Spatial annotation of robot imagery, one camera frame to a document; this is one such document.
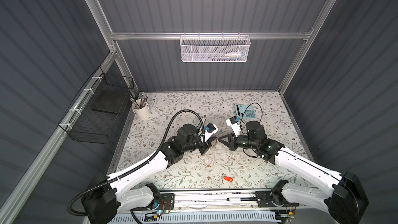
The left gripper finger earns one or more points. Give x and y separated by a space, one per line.
204 148
211 139

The white perforated cable tray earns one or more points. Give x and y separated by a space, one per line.
240 217

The red key lower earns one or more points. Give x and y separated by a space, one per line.
228 178

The white tube in basket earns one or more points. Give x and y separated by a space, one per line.
232 55

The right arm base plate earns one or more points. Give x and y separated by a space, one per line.
264 198

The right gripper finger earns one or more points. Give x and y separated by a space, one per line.
230 143
227 136

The light blue calculator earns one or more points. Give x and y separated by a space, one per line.
245 112

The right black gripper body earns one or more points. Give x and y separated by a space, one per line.
243 141

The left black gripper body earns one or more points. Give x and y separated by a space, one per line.
196 143

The white wire mesh basket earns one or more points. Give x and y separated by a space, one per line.
196 49

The aluminium front rail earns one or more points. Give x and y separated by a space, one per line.
190 198

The white pencil cup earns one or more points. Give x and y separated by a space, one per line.
141 108

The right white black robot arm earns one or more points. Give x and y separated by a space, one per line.
340 195

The black wire mesh basket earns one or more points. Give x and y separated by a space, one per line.
101 114

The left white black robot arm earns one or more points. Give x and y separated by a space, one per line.
103 204

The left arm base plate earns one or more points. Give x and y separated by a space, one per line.
164 202

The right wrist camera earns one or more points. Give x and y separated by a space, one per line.
234 123

